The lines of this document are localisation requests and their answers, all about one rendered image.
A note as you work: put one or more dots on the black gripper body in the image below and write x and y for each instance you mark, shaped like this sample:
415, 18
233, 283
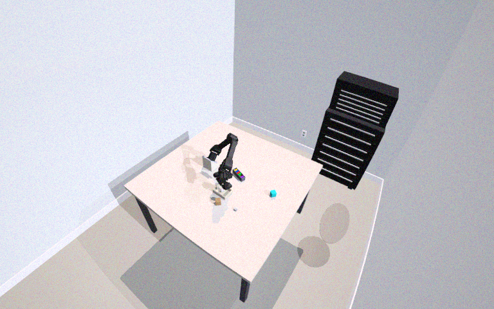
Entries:
226, 185

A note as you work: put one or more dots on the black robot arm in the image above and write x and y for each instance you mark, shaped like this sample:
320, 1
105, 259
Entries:
227, 162

